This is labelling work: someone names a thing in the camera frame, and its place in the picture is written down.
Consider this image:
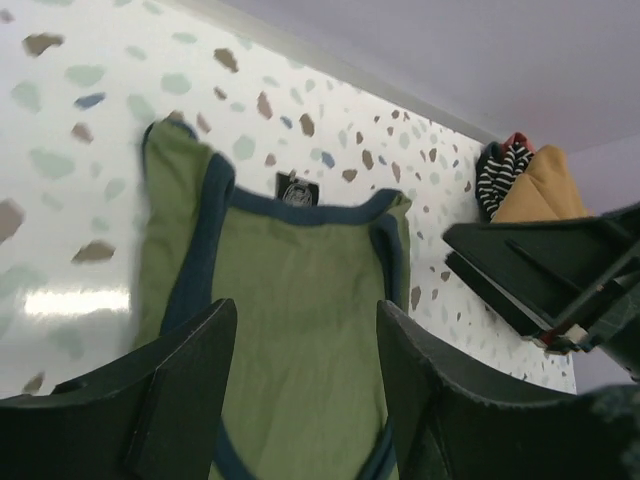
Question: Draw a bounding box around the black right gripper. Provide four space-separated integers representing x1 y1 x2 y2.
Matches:
443 204 639 383

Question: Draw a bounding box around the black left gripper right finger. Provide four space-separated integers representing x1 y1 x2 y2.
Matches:
376 301 639 479

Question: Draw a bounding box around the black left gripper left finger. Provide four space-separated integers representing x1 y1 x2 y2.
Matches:
1 300 237 479

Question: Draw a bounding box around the tan ribbed tank top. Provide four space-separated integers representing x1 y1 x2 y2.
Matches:
490 145 594 223

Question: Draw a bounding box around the olive green tank top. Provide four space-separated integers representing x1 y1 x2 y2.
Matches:
136 118 410 479

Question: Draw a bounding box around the striped folded tank top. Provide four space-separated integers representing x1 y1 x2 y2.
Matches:
475 141 534 223

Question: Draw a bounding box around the red patterned folded tank top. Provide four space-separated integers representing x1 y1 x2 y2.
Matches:
502 132 535 152

